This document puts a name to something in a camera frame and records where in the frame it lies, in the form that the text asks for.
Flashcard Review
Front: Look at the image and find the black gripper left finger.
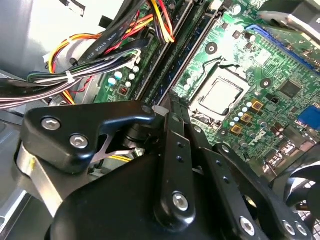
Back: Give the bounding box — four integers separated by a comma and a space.
15, 90, 198, 227

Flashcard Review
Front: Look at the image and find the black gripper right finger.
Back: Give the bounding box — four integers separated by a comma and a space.
177, 96, 315, 240

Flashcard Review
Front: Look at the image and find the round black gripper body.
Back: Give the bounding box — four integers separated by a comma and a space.
49, 149, 235, 240

